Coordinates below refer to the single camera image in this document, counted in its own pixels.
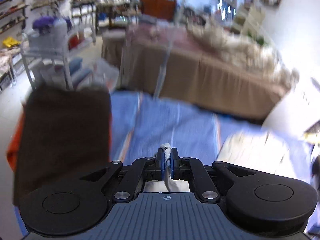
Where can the purple cloth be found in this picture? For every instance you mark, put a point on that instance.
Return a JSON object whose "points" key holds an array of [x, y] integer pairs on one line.
{"points": [[43, 22]]}

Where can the orange cloth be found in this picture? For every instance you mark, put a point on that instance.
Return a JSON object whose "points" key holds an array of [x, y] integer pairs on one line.
{"points": [[15, 142]]}

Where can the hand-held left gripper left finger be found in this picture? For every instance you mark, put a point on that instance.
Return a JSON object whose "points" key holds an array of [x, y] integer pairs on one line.
{"points": [[162, 161]]}

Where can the dark brown cloth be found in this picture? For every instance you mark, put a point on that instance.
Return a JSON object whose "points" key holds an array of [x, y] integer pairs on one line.
{"points": [[65, 135]]}

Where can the white pillow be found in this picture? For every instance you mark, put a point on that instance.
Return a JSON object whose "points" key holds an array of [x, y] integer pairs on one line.
{"points": [[295, 105]]}

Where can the blue plaid bed sheet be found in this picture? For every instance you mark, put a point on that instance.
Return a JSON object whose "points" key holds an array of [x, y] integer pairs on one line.
{"points": [[162, 120]]}

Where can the red-brown wooden door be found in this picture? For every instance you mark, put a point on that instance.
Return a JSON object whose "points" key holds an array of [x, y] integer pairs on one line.
{"points": [[160, 0]]}

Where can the dark table with goods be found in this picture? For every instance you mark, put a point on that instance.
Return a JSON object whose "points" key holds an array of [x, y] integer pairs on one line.
{"points": [[117, 10]]}

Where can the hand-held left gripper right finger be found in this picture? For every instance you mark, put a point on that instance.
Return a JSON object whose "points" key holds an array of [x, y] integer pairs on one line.
{"points": [[175, 161]]}

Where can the table with tan tablecloth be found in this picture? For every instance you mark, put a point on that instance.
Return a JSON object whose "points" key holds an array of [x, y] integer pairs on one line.
{"points": [[205, 80]]}

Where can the yellow bag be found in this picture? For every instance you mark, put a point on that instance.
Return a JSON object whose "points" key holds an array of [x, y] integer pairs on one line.
{"points": [[10, 42]]}

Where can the white metal rack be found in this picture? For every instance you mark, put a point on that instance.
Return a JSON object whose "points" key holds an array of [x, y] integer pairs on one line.
{"points": [[57, 52]]}

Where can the wall shelves with goods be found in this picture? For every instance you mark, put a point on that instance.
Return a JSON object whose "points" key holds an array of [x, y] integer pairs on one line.
{"points": [[15, 7]]}

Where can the white polka dot garment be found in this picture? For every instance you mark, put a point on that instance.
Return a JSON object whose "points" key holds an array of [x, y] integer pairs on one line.
{"points": [[167, 146]]}

